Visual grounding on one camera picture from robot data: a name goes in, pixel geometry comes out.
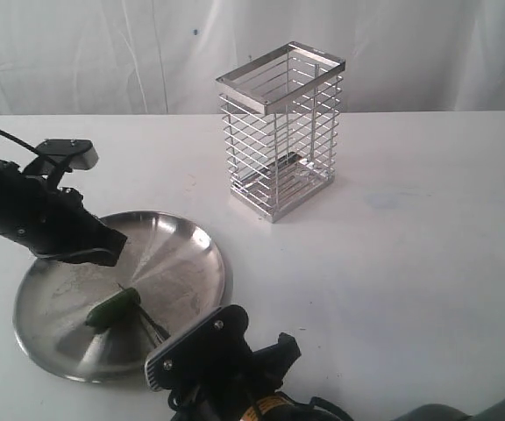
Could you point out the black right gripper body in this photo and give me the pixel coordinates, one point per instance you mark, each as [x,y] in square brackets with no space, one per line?
[231,377]

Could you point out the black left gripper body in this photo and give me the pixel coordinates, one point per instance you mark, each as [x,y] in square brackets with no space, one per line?
[52,224]

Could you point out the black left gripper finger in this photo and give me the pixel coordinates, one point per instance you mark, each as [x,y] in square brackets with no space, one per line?
[98,256]
[96,234]

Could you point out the green cucumber piece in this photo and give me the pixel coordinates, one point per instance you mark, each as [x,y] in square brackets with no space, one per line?
[113,310]

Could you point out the black handled serrated knife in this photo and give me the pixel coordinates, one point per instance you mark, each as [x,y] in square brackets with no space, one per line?
[161,332]

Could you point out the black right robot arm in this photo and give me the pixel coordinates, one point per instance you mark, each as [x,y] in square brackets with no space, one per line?
[460,381]

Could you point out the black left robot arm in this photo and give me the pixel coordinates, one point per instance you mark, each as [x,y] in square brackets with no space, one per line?
[51,221]

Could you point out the round stainless steel plate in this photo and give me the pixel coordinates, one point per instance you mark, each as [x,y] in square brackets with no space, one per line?
[173,263]

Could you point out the white backdrop curtain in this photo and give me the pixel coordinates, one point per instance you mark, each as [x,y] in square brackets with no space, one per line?
[163,57]

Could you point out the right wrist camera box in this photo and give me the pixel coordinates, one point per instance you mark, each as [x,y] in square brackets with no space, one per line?
[212,342]

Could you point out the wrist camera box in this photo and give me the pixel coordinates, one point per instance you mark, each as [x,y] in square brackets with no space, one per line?
[74,154]
[212,342]

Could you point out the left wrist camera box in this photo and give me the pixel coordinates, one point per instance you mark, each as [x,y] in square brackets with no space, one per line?
[74,154]

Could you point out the chrome wire utensil basket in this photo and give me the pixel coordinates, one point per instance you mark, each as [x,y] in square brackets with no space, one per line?
[280,114]

